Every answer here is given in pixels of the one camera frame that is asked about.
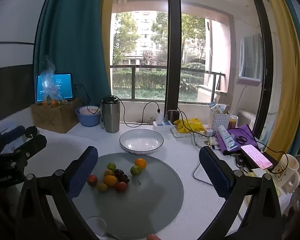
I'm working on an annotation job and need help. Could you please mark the grey round mat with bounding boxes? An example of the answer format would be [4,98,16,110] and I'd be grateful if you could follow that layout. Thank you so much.
[71,152,184,240]

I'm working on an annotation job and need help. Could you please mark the hanging pale blue cloth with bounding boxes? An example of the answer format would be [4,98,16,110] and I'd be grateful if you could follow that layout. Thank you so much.
[239,33,263,82]

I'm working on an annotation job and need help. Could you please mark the black tablet cable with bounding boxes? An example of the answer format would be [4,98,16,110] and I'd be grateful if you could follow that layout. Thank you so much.
[74,84,93,110]

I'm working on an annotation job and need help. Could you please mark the dark window frame post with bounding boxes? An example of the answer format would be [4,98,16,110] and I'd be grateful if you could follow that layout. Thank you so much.
[167,0,182,120]

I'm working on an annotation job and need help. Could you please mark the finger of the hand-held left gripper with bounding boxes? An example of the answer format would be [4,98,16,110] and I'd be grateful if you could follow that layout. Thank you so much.
[0,125,26,143]
[0,134,47,165]

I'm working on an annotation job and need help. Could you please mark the white tissue packet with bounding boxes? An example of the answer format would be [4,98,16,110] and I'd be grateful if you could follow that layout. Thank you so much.
[171,127,208,138]

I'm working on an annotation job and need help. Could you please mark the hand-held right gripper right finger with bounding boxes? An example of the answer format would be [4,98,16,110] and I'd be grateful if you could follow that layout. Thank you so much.
[197,146,283,240]

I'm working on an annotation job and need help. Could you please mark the smartphone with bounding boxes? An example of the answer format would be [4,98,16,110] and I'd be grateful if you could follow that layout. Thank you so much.
[241,145,273,170]

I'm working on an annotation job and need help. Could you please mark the blue bowl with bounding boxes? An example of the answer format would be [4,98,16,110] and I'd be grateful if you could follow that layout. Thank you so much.
[75,106,102,127]

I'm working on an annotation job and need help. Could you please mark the white plate dark rim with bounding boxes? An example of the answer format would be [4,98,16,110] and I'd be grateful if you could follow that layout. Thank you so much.
[119,129,164,155]

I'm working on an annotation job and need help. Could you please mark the purple bag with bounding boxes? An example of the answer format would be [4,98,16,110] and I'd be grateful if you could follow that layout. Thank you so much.
[216,124,260,155]

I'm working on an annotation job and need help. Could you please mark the clear round container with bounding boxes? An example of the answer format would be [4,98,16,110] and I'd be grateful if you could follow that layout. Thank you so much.
[85,216,108,237]

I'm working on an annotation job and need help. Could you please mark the yellow curtain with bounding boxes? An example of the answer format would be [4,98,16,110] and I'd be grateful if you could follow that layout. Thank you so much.
[100,0,118,93]
[259,0,300,155]

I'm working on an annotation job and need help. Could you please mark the tablet with blue screen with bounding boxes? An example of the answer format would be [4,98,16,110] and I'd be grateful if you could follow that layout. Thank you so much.
[35,73,74,103]

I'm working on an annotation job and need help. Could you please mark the cardboard box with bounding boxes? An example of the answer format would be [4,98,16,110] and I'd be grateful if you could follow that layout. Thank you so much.
[30,97,83,134]

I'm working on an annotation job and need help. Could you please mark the yellow plastic bag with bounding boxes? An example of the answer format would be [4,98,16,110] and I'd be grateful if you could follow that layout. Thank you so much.
[174,118,207,133]

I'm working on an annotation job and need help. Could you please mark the orange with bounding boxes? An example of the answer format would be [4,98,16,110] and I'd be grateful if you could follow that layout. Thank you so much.
[134,158,147,170]
[103,175,117,187]

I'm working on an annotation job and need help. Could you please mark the white power strip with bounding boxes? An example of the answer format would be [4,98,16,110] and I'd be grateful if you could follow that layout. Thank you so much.
[152,120,174,132]

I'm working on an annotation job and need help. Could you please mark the black power adapter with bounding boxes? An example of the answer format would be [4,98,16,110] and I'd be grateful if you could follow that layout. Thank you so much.
[167,109,180,123]

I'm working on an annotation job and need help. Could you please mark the white appliance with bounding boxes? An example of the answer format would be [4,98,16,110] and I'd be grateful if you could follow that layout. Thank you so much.
[237,109,257,135]

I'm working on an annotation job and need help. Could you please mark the balcony railing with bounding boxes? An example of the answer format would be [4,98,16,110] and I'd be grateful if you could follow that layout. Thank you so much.
[110,65,227,103]

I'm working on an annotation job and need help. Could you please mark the black charger cable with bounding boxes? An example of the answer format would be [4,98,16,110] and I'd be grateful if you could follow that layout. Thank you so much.
[110,95,162,128]

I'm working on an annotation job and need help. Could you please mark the black adapter cable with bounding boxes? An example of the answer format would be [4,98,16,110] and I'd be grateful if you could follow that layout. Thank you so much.
[252,140,287,174]

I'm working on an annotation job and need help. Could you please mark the grey power cable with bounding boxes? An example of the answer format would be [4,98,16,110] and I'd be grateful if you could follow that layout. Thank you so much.
[180,110,215,187]

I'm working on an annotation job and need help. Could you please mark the clear plastic bag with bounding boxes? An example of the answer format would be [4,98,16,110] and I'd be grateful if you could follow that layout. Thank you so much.
[37,56,68,108]

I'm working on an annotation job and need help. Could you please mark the steel tumbler black lid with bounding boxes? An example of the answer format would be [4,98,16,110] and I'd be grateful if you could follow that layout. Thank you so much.
[101,96,121,133]

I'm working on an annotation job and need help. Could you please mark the white mug duck print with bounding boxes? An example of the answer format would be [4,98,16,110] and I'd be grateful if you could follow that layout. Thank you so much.
[274,154,300,193]

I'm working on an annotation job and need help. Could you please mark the white tube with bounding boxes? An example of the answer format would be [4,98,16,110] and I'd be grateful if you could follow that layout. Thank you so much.
[217,125,238,152]

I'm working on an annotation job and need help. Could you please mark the white plastic basket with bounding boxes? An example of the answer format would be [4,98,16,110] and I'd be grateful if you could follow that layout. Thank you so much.
[209,110,231,133]

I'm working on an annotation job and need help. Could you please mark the black scissors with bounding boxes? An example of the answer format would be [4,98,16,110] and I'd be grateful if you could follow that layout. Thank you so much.
[231,135,249,145]

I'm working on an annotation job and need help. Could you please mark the black round object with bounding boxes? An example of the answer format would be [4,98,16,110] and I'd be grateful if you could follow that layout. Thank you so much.
[24,126,38,138]

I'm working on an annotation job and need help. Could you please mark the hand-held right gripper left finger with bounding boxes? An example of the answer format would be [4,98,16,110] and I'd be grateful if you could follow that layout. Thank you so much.
[14,145,99,240]

